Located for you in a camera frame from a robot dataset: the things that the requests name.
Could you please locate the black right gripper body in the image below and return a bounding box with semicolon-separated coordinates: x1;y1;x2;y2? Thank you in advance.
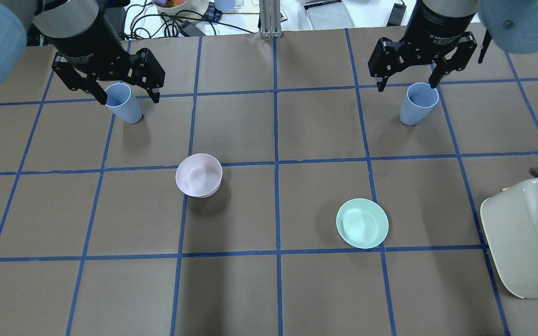
368;2;478;78

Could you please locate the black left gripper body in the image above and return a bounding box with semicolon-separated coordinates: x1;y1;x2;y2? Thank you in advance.
51;14;166;91

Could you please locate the blue cup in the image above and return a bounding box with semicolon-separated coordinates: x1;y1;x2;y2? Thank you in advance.
104;83;143;124
399;82;439;126

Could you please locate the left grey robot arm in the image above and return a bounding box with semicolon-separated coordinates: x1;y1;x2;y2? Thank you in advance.
0;0;166;105

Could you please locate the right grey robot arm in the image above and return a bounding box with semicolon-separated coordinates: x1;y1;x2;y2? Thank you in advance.
368;0;538;91

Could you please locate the black power adapter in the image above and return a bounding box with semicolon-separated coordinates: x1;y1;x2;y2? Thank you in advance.
386;0;406;26

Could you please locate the bowl of coloured blocks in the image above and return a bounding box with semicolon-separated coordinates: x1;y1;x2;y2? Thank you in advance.
152;0;209;19

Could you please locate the pink bowl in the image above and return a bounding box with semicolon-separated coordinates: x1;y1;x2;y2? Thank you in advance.
175;153;223;198

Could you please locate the green bowl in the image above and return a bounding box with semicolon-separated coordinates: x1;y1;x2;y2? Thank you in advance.
336;198;390;249

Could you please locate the cream toaster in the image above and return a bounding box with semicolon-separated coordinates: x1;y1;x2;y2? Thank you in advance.
480;178;538;299

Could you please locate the aluminium frame post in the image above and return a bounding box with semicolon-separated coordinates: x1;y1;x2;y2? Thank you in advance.
259;0;283;38

